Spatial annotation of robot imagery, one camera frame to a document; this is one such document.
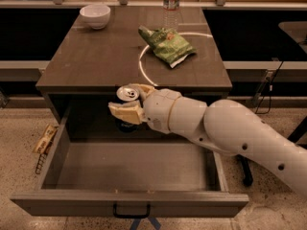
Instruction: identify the wire basket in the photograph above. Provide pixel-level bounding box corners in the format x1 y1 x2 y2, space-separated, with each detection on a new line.
35 145 52 174

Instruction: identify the black table leg base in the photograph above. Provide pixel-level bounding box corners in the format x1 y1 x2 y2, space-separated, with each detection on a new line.
237 116 307 187

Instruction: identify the green chip bag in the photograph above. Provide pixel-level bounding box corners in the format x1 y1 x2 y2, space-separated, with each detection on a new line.
138 26 196 68

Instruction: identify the open grey top drawer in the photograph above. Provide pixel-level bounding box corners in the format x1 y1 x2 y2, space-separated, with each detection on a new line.
11 109 248 218

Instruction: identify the grey cabinet with top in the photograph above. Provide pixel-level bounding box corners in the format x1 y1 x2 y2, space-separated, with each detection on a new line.
36 7 232 139

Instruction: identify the black cable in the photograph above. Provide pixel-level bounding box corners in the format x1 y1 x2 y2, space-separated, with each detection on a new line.
253 40 307 115

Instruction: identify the clear plastic water bottle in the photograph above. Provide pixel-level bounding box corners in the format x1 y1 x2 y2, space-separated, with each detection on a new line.
163 0 180 29

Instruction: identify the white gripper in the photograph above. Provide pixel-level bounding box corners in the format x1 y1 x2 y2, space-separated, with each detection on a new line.
108 83 182 134

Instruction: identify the yellow snack packet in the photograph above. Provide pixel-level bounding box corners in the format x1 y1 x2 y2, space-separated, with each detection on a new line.
33 125 58 154

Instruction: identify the black drawer handle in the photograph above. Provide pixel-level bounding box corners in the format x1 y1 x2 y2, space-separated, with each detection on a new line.
112 203 151 219

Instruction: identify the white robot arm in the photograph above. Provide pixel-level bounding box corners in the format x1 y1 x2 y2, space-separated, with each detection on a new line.
108 83 307 196

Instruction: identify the blue tape on floor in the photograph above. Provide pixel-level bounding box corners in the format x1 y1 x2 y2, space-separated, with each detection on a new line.
130 218 161 230

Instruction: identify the blue pepsi can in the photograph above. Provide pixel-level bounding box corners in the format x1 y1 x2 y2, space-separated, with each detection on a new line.
115 85 139 133

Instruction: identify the white ceramic bowl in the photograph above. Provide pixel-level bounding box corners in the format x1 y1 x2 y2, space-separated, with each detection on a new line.
80 4 110 30

